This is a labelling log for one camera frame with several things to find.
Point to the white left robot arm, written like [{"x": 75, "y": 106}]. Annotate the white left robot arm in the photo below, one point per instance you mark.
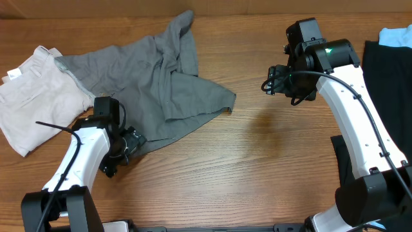
[{"x": 65, "y": 202}]

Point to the grey shorts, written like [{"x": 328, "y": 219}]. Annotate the grey shorts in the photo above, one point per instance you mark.
[{"x": 157, "y": 81}]

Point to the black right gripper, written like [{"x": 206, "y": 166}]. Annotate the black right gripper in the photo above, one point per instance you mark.
[{"x": 278, "y": 86}]

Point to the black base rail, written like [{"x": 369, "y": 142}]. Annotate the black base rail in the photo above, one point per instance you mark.
[{"x": 219, "y": 228}]

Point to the light blue garment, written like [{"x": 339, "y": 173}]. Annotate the light blue garment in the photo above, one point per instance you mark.
[{"x": 396, "y": 37}]

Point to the brown cardboard backdrop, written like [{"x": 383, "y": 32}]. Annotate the brown cardboard backdrop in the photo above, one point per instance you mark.
[{"x": 41, "y": 9}]

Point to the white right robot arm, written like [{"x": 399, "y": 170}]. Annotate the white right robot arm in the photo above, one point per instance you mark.
[{"x": 382, "y": 174}]

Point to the black garment with logo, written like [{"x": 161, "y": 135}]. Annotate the black garment with logo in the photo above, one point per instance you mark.
[{"x": 387, "y": 74}]

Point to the folded beige shorts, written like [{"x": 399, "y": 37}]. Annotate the folded beige shorts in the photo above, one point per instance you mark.
[{"x": 41, "y": 92}]

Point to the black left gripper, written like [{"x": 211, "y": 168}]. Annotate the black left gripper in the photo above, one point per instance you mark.
[{"x": 134, "y": 139}]

